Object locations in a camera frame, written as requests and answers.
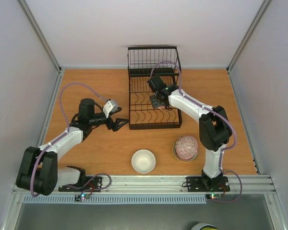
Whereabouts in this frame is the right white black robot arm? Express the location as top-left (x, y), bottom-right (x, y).
top-left (147, 76), bottom-right (232, 190)

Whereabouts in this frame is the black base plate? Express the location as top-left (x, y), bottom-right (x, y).
top-left (184, 176), bottom-right (230, 192)
top-left (58, 176), bottom-right (103, 192)

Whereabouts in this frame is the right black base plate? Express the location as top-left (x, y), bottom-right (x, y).
top-left (184, 176), bottom-right (230, 192)

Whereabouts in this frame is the black wire dish rack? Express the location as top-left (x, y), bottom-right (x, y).
top-left (127, 46), bottom-right (182, 130)

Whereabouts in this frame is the right small circuit board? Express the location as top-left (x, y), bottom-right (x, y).
top-left (206, 193), bottom-right (223, 200)

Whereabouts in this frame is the aluminium frame rail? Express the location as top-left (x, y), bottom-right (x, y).
top-left (12, 174), bottom-right (276, 194)

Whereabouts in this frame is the left small circuit board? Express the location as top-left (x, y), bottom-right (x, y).
top-left (74, 194), bottom-right (90, 202)

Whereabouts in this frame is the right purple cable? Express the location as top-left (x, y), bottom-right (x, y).
top-left (150, 61), bottom-right (243, 204)

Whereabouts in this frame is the grey slotted cable duct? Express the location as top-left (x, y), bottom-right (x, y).
top-left (23, 194), bottom-right (206, 205)

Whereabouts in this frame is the purple cable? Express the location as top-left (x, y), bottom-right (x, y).
top-left (30, 82), bottom-right (112, 197)
top-left (150, 61), bottom-right (243, 204)

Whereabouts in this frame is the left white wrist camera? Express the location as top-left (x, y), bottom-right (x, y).
top-left (103, 99), bottom-right (119, 118)

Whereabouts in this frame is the yellow dotted bowl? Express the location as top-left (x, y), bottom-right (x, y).
top-left (172, 144), bottom-right (198, 162)

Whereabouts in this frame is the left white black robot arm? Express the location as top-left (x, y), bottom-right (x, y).
top-left (16, 98), bottom-right (129, 197)

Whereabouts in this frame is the small circuit board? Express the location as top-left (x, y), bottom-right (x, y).
top-left (74, 194), bottom-right (90, 202)
top-left (206, 193), bottom-right (223, 200)

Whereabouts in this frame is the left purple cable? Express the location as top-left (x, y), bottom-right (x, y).
top-left (30, 82), bottom-right (112, 197)

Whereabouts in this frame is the red dotted upturned bowl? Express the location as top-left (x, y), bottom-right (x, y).
top-left (173, 136), bottom-right (198, 162)

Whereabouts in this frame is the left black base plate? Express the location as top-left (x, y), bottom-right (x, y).
top-left (58, 176), bottom-right (103, 192)

